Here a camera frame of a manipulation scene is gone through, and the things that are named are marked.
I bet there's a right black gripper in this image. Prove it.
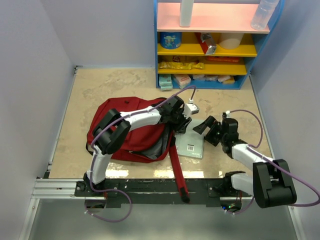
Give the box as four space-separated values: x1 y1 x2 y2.
191 116 226 147

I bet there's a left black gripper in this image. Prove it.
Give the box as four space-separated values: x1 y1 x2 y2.
168 109 192 135

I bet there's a silver grey laptop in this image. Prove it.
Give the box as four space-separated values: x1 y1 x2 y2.
175 119 204 159

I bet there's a red student backpack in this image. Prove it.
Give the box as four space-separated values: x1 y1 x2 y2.
86 96 191 203

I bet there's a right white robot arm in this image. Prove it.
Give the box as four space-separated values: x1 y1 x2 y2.
193 116 297 209

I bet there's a white orange tissue pack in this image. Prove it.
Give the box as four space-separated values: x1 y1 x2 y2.
173 74 192 89

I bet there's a yellow sponge pack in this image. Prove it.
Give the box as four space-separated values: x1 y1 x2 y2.
222 76 235 85

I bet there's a red silver snack bag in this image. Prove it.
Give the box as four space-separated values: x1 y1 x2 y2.
200 32 217 56

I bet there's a teal tissue box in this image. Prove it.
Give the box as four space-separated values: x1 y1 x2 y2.
158 74 173 91

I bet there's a yellow snack packet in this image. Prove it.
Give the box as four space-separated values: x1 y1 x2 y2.
158 61 205 70

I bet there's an orange flat box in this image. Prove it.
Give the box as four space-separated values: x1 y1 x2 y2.
205 56 242 63

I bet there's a blue shelf unit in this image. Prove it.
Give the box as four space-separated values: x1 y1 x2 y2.
153 0 285 90

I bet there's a blue cartoon tin can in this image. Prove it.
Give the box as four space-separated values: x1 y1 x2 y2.
159 32 182 50

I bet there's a white cylindrical container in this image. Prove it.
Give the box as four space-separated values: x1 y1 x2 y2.
218 32 244 50

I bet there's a white tall bottle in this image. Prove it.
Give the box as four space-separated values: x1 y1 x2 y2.
179 0 194 28

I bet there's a clear plastic water bottle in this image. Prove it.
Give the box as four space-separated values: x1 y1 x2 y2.
250 0 279 31

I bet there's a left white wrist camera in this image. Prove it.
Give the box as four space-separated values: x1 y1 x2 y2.
183 103 200 119

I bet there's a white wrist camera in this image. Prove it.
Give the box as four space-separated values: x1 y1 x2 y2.
222 110 231 119
183 103 200 119

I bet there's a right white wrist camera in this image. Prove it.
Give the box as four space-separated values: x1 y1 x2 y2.
222 110 231 119

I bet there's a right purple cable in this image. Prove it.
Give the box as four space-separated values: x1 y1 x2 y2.
223 108 320 215

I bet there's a purple cable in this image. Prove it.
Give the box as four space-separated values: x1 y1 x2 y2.
84 84 197 222
223 108 320 215

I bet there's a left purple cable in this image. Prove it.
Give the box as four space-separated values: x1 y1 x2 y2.
84 84 197 222

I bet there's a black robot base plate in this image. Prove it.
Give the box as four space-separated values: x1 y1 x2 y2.
74 178 249 208

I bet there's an aluminium frame rail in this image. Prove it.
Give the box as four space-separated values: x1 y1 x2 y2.
31 178 240 200

